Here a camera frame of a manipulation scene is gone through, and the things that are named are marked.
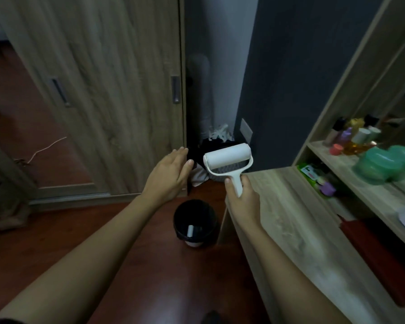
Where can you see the person's left hand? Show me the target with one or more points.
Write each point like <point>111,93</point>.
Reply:
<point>167,175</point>

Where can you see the person's right hand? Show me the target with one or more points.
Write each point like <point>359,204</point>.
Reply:
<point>244,202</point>

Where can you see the person's left thumb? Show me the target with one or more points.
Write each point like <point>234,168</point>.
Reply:
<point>190,170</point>

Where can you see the person's right thumb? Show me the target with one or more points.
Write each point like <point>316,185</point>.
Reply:
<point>231,189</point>

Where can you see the white lint roller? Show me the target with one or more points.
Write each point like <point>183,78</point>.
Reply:
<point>227,158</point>

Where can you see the person's right forearm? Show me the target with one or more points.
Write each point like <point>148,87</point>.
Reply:
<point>290,276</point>

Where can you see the person's left forearm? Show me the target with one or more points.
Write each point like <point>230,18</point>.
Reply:
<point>74,263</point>

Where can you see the black waste bin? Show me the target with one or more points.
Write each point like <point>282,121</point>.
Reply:
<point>195,223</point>

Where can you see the green white packet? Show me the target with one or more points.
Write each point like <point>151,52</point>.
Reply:
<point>310,173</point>

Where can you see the purple round jar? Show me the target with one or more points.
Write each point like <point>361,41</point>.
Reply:
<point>326,187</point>

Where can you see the wooden vanity shelf unit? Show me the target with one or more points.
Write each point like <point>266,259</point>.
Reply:
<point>327,205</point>

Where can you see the red small jar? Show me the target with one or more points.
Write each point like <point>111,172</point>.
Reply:
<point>336,149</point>

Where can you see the wooden wardrobe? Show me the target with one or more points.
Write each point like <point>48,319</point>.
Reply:
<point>101,94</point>

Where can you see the black cap bottle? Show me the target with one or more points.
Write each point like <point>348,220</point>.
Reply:
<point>334,131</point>

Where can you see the purple small bottle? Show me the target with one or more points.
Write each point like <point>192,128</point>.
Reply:
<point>345,135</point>

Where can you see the amber glass bottle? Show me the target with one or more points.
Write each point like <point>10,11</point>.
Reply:
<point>354,146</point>

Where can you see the yellow cap bottle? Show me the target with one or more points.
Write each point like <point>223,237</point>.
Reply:
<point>355,124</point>

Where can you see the white cap bottle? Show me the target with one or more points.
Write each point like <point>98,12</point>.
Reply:
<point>361,135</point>

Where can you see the green plastic container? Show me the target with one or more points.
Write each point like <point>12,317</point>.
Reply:
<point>384,163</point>

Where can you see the white wall socket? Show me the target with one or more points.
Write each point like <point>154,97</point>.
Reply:
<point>246,129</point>

